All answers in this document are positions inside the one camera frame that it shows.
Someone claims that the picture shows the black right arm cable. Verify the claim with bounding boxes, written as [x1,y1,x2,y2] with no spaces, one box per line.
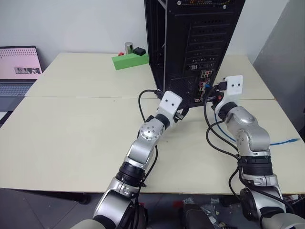
[203,82,296,229]

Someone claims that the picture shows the black computer tower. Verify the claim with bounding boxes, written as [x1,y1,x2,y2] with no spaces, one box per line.
[144,0,246,109]

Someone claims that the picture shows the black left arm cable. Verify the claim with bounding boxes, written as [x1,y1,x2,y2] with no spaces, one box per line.
[133,89,165,229]

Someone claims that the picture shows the green rectangular box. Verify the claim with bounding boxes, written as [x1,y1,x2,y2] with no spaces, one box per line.
[112,53,150,71]

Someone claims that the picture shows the blue ethernet cable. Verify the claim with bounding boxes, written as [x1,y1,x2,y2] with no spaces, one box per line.
[204,83,301,146]

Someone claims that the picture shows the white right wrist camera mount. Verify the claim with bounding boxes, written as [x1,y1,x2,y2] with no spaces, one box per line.
[214,75,244,113]

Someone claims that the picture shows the open grey laptop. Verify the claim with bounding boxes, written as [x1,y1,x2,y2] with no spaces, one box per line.
[0,45,44,120]

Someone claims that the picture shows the small black box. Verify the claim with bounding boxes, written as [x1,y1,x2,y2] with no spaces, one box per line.
[132,47,146,57]

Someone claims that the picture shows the dark rounded shape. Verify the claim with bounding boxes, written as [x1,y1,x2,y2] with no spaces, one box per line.
[181,202,215,229]

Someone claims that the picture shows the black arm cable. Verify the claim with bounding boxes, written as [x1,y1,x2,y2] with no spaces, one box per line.
[203,82,296,229]
[133,89,165,229]

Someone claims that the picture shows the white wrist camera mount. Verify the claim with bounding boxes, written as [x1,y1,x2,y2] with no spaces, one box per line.
[214,75,244,113]
[156,91,183,125]

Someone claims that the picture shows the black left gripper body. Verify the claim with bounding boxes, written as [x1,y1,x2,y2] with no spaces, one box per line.
[173,103,187,123]

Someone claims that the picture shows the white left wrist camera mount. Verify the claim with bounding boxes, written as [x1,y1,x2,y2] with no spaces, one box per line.
[156,91,183,125]

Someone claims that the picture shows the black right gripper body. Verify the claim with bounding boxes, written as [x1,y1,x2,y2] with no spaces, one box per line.
[207,90,224,110]

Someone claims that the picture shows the black table base bar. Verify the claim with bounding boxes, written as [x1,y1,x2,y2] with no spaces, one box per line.
[0,187,92,205]

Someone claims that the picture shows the grey partition panel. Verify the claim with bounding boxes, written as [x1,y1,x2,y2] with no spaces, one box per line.
[252,0,305,144]

